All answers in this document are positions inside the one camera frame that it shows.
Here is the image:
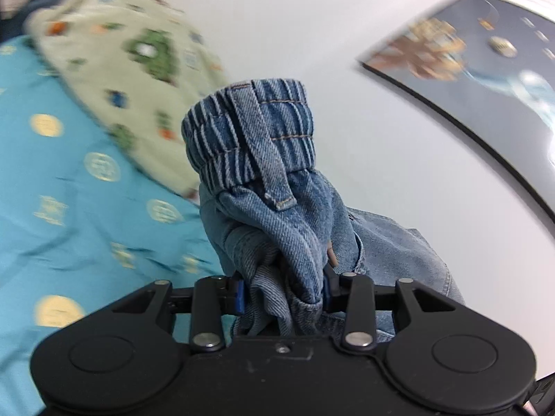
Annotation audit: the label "green cartoon fleece blanket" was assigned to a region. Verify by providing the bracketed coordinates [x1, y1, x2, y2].
[25, 0, 227, 197]

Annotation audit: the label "blue denim jeans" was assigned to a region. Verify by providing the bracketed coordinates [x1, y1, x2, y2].
[181, 79, 462, 337]

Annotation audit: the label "gold leaf framed picture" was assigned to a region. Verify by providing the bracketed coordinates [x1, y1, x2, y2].
[359, 0, 554, 215]

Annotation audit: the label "teal patterned bed sheet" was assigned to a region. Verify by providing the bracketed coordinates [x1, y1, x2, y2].
[1, 37, 221, 415]

